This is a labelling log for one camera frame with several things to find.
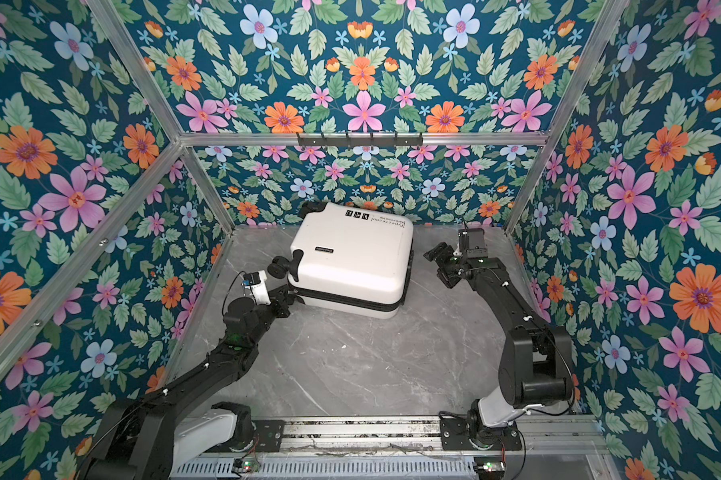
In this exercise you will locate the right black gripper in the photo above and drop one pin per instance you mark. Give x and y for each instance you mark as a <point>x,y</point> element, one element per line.
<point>440,253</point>

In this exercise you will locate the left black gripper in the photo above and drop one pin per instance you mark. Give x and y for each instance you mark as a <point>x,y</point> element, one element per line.
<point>278,301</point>

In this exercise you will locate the white hard-shell suitcase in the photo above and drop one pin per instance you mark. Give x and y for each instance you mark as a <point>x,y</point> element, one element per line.
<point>349,259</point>

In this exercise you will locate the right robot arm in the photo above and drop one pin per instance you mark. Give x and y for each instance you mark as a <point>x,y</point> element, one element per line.
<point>535,373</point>

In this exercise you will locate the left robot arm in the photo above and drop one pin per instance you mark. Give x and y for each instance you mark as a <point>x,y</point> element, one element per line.
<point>149,437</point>

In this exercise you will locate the left small circuit board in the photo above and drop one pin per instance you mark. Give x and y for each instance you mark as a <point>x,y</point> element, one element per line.
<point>243,466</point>

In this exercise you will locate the small circuit board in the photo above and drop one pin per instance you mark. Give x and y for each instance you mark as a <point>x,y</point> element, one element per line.
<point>243,466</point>
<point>487,469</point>

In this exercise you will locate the right small circuit board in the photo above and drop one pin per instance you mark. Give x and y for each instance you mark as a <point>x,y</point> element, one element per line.
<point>487,469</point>

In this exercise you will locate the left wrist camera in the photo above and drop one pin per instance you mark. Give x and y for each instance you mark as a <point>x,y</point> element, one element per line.
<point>255,283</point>

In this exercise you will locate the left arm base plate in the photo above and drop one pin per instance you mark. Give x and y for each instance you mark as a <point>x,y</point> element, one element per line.
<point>260,435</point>

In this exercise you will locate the black wall hook rack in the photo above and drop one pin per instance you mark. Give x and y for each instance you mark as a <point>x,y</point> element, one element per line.
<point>351,140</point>

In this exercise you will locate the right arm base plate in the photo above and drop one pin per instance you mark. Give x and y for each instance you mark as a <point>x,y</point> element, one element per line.
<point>464,431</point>

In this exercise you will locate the white slotted cable duct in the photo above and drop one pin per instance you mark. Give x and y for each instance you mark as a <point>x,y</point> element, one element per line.
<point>331,468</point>

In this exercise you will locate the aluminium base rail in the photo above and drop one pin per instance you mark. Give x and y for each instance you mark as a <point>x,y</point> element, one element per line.
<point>419,436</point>

